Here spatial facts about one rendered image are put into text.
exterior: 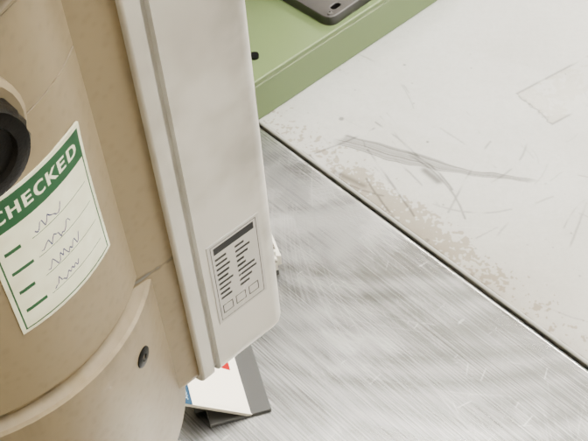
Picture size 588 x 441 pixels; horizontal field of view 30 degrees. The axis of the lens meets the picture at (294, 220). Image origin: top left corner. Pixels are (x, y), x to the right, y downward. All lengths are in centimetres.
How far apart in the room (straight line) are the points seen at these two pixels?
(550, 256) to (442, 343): 12
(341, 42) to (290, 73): 6
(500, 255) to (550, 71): 22
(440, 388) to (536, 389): 7
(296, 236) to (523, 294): 19
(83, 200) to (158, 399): 8
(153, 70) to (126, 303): 6
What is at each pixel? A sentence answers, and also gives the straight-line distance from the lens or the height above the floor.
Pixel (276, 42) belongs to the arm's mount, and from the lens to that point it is 99.
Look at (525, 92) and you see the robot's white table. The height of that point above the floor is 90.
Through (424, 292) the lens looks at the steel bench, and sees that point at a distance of 85.
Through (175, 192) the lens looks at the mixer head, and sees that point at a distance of 27.
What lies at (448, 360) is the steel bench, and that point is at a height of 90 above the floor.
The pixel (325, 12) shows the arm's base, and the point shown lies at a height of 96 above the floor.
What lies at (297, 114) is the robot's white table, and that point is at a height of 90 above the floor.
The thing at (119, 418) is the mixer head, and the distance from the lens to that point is 29.
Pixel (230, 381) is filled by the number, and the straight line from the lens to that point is 80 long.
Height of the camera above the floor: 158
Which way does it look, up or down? 49 degrees down
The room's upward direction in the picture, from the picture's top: 5 degrees counter-clockwise
